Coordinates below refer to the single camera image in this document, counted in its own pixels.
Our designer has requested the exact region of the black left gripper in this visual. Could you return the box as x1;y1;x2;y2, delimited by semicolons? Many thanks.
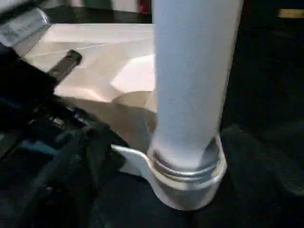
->
0;46;88;133

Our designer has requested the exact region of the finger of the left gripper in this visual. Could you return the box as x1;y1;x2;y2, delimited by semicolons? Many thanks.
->
82;120;128;171

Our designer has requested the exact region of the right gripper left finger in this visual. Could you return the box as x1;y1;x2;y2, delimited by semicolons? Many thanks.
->
0;133;105;228

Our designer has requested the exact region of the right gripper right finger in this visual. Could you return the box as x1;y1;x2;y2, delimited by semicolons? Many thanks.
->
219;124;304;228

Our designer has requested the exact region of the white plastic table top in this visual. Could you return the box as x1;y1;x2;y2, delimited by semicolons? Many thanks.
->
22;22;228;212

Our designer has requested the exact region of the white plastic table leg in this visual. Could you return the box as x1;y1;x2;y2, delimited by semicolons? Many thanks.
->
146;0;245;178

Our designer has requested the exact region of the black mat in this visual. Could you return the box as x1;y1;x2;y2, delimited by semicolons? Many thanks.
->
0;0;304;228

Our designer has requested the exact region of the small beige label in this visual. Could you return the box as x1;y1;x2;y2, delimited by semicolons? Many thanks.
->
278;9;304;19

